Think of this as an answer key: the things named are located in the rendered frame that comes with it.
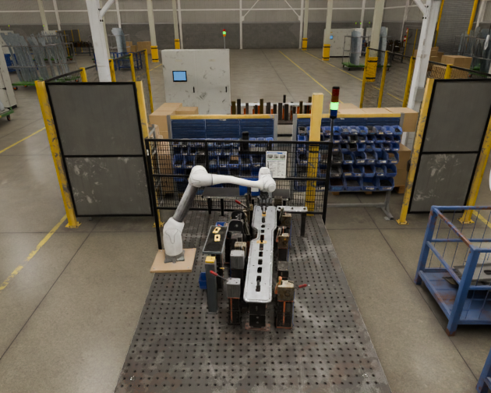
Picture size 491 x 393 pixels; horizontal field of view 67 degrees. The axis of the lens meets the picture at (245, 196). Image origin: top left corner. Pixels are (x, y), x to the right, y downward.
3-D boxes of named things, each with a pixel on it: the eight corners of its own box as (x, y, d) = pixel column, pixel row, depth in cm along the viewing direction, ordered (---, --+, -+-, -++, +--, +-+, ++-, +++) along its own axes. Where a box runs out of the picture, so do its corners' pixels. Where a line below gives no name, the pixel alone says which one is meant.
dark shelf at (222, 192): (290, 200, 373) (290, 198, 372) (201, 198, 380) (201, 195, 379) (289, 191, 393) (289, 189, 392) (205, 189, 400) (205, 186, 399)
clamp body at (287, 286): (294, 330, 257) (297, 288, 242) (273, 329, 259) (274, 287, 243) (294, 319, 267) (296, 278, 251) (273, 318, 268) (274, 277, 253)
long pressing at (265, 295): (275, 303, 240) (275, 302, 239) (241, 302, 242) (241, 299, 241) (277, 207, 364) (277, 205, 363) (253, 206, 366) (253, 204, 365)
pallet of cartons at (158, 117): (195, 168, 735) (191, 115, 690) (154, 168, 739) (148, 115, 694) (203, 149, 843) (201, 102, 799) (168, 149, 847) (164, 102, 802)
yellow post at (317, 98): (313, 270, 433) (328, 95, 348) (298, 270, 435) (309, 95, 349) (312, 261, 449) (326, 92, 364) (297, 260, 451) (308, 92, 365)
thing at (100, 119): (164, 222, 540) (147, 79, 454) (162, 227, 527) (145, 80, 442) (72, 223, 539) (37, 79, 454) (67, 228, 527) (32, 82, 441)
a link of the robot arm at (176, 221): (160, 241, 338) (160, 230, 358) (177, 246, 344) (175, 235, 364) (195, 166, 319) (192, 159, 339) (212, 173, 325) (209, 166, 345)
